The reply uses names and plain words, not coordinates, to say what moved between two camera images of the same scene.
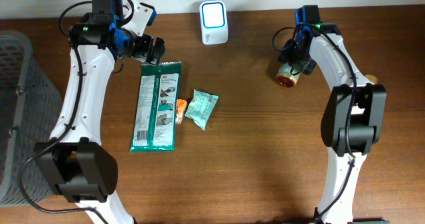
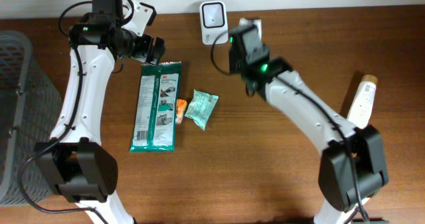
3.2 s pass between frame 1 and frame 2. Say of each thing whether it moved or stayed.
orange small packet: stayed
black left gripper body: stayed
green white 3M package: stayed
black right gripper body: moved
